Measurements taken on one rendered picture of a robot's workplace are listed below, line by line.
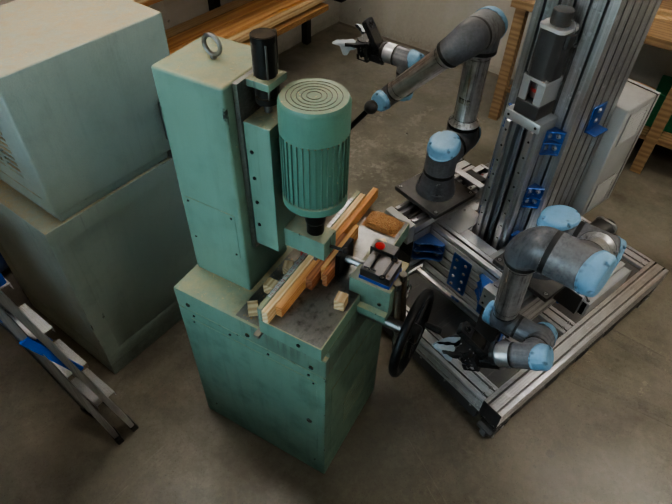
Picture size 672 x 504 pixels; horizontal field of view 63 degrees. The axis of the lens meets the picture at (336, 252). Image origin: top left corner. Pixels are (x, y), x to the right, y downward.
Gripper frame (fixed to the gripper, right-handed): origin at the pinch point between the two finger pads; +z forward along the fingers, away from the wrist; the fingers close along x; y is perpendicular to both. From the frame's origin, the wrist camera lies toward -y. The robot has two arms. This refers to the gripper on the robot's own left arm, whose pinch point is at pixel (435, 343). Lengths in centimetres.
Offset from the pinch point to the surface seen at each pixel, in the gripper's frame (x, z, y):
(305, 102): -10, -4, -89
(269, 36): -7, 0, -104
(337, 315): -18.6, 13.4, -29.2
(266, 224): -14, 27, -59
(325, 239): -8, 14, -49
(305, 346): -31.4, 16.9, -29.2
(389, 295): -8.4, 1.0, -28.1
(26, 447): -79, 152, -5
